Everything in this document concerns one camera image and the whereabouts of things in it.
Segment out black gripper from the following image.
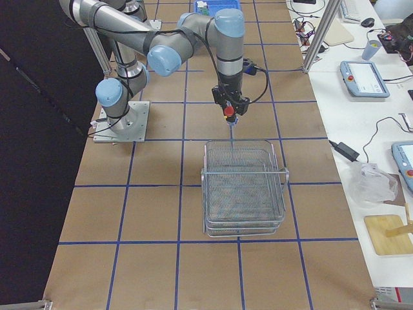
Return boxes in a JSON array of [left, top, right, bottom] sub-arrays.
[[212, 72, 250, 116]]

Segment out red emergency stop button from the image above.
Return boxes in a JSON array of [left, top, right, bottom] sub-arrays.
[[223, 101, 238, 127]]

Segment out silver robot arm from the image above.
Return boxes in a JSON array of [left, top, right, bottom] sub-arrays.
[[59, 1, 250, 135]]

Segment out green white connector block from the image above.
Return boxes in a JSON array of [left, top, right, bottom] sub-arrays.
[[197, 6, 209, 16]]

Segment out blue plastic tray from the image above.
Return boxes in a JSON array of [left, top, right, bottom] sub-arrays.
[[193, 0, 241, 16]]

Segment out beige pad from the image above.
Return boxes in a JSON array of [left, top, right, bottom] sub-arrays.
[[324, 19, 354, 47]]

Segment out black power adapter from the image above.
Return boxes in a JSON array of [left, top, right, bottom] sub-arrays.
[[330, 141, 359, 162]]

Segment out upper blue teach pendant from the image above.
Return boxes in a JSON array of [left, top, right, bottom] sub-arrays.
[[339, 61, 390, 99]]

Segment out blue teach pendant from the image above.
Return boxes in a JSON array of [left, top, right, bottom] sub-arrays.
[[391, 141, 413, 192], [339, 61, 390, 99]]

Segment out white keyboard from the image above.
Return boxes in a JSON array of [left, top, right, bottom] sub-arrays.
[[339, 0, 361, 23]]

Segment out lavender plastic cup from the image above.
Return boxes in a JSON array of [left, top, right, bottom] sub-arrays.
[[361, 39, 382, 61]]

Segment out black computer mouse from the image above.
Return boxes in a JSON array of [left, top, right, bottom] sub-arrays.
[[360, 17, 375, 28]]

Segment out clear plastic bag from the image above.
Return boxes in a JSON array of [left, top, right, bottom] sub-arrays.
[[348, 161, 399, 203]]

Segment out lower blue teach pendant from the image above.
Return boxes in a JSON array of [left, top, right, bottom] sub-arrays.
[[391, 141, 413, 192]]

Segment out wooden board with stand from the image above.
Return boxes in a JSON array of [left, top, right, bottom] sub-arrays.
[[364, 203, 412, 256]]

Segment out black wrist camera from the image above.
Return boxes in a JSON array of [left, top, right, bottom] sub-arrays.
[[243, 58, 257, 76]]

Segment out white red switch block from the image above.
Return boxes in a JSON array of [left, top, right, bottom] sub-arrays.
[[196, 1, 208, 9]]

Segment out silver wire mesh shelf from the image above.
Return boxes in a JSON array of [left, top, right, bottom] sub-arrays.
[[201, 139, 289, 237]]

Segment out tangled cables on desk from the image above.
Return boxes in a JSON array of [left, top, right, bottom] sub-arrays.
[[292, 17, 327, 54]]

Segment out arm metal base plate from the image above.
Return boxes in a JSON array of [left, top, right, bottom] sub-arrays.
[[148, 19, 162, 30], [93, 101, 150, 143]]

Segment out aluminium frame post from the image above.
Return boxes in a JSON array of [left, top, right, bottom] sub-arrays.
[[302, 0, 341, 74]]

